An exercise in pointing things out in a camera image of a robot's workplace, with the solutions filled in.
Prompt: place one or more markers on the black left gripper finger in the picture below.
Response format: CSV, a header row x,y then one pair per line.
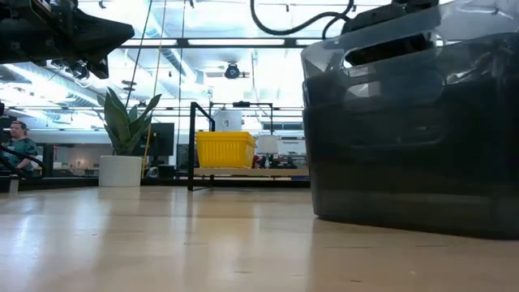
x,y
105,34

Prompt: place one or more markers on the yellow slotted plastic basket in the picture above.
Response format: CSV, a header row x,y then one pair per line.
x,y
225,135
225,156

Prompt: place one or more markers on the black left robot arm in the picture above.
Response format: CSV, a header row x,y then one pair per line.
x,y
20,32

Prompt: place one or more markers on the green leafy plant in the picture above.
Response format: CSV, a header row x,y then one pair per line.
x,y
121,125

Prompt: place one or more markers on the black computer monitor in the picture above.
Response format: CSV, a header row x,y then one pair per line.
x,y
162,140

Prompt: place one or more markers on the person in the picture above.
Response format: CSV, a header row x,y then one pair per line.
x,y
18,148

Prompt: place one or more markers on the black round ceiling fixture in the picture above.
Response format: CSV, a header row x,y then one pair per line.
x,y
232,71

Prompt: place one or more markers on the white round plant pot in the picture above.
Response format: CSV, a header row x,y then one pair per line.
x,y
120,171

